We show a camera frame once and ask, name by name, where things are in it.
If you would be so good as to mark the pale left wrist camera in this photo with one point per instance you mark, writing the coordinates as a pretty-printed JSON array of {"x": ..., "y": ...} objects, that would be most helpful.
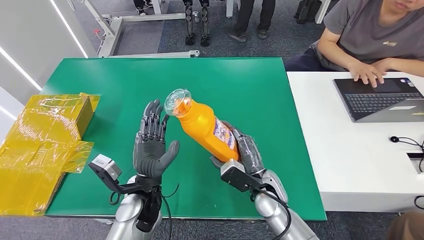
[{"x": 106, "y": 166}]

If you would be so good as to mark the person's left hand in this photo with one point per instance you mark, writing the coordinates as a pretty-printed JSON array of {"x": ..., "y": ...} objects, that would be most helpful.
[{"x": 385, "y": 65}]

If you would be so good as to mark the white wall light strip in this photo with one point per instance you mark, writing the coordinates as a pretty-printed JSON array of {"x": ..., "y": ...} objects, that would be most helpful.
[
  {"x": 20, "y": 68},
  {"x": 68, "y": 28}
]

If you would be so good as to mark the person's right hand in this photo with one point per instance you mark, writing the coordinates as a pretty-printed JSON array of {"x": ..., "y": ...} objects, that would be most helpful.
[{"x": 366, "y": 73}]

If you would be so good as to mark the person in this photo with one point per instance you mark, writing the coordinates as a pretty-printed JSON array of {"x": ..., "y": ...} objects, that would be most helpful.
[
  {"x": 407, "y": 228},
  {"x": 140, "y": 6},
  {"x": 367, "y": 30},
  {"x": 246, "y": 16}
]

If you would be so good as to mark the black and silver humanoid robot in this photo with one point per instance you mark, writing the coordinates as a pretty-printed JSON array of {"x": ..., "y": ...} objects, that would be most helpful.
[{"x": 189, "y": 23}]

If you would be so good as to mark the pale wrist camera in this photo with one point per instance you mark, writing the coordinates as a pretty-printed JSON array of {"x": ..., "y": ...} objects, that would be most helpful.
[
  {"x": 236, "y": 177},
  {"x": 106, "y": 166}
]

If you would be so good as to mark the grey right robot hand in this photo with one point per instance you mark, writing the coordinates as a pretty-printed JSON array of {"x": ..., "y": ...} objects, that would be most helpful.
[{"x": 250, "y": 154}]

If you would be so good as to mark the yellow taped cardboard box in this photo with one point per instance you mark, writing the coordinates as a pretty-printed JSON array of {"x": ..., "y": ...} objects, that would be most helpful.
[{"x": 36, "y": 152}]

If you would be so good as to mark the white gantry frame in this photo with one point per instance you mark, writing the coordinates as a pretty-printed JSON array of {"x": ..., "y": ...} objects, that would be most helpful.
[{"x": 112, "y": 30}]

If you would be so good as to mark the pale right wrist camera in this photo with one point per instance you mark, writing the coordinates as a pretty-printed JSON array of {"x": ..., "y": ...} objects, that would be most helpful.
[{"x": 236, "y": 177}]

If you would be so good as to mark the dark grey laptop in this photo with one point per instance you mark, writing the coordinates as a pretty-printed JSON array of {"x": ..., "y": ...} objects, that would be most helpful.
[{"x": 381, "y": 99}]

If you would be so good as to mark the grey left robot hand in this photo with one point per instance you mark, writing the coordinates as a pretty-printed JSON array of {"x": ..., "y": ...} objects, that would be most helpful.
[{"x": 150, "y": 152}]

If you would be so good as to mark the orange bottle with printed label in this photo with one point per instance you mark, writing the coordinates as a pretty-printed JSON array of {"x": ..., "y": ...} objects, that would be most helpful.
[{"x": 202, "y": 127}]

